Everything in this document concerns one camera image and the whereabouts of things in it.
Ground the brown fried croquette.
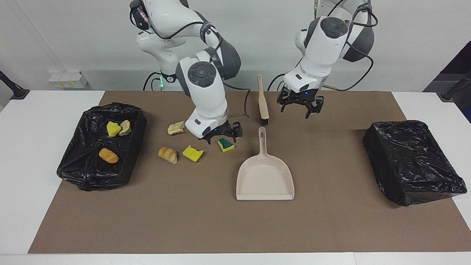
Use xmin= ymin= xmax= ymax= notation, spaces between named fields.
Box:
xmin=99 ymin=148 xmax=120 ymax=164

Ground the small green sponge wedge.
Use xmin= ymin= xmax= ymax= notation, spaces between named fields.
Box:
xmin=217 ymin=138 xmax=235 ymax=153

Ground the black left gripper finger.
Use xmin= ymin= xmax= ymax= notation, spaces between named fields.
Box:
xmin=279 ymin=98 xmax=297 ymax=114
xmin=304 ymin=96 xmax=325 ymax=119

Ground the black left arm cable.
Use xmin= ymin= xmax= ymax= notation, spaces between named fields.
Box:
xmin=267 ymin=0 xmax=379 ymax=92

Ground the black stand pole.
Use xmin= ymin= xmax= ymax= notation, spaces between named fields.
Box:
xmin=0 ymin=70 xmax=30 ymax=100
xmin=440 ymin=72 xmax=471 ymax=102

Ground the bin with black trash bag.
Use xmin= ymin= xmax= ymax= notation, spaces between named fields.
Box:
xmin=56 ymin=102 xmax=148 ymax=191
xmin=362 ymin=120 xmax=468 ymax=206

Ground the green and yellow sponge piece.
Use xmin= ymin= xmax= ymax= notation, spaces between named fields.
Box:
xmin=106 ymin=121 xmax=122 ymax=137

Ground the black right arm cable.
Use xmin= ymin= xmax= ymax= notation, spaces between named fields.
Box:
xmin=131 ymin=7 xmax=252 ymax=118

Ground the dark background panel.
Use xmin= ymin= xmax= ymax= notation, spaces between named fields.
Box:
xmin=423 ymin=40 xmax=471 ymax=92

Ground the beige plastic dustpan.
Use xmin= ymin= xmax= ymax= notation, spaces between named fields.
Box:
xmin=235 ymin=127 xmax=295 ymax=201

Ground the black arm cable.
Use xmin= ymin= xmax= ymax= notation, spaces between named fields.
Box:
xmin=131 ymin=7 xmax=252 ymax=118
xmin=267 ymin=0 xmax=379 ymax=92

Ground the white power strip box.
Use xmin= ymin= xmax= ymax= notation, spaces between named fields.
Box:
xmin=49 ymin=71 xmax=89 ymax=89

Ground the pale beige foam chunk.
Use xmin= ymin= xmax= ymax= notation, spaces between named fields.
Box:
xmin=167 ymin=121 xmax=185 ymax=135

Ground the beige brush with black bristles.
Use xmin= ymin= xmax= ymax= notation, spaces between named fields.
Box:
xmin=256 ymin=75 xmax=270 ymax=126

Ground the brown paper table mat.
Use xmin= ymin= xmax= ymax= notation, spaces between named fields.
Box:
xmin=28 ymin=91 xmax=471 ymax=254

